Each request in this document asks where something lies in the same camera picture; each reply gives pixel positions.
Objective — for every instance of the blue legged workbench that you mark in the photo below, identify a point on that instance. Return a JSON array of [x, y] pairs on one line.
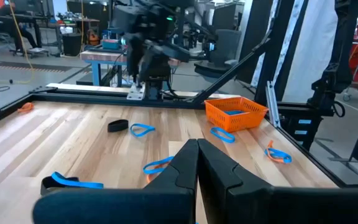
[[96, 73]]

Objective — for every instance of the black waste bin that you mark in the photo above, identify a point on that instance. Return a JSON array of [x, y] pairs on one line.
[[71, 45]]

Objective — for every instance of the orange plastic basket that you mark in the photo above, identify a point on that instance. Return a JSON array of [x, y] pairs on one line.
[[228, 121]]

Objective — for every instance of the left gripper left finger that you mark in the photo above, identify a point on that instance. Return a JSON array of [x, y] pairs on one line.
[[120, 207]]

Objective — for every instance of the blue rubber band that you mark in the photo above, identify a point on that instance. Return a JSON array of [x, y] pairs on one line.
[[233, 112], [152, 128], [73, 183], [231, 140], [158, 162]]

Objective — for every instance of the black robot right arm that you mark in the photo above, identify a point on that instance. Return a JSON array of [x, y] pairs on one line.
[[154, 71]]

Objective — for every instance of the grey office chair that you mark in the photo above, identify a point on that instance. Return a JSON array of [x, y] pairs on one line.
[[225, 46]]

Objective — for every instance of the person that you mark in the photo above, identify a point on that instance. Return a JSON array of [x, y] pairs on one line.
[[23, 34]]

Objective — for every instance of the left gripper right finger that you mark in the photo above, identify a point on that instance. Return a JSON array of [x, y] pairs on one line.
[[291, 207]]

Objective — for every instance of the white curtain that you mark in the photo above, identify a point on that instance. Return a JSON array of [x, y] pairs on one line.
[[312, 46]]

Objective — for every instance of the silver frame bracket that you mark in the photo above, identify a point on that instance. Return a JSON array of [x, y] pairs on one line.
[[273, 105]]

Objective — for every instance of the blue and orange band right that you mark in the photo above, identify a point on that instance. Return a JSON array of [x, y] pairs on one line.
[[286, 158]]

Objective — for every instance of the orange rubber band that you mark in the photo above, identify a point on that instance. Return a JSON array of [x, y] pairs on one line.
[[149, 177], [270, 146], [26, 107]]

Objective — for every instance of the black equipment stand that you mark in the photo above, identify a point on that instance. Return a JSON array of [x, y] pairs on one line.
[[337, 71]]

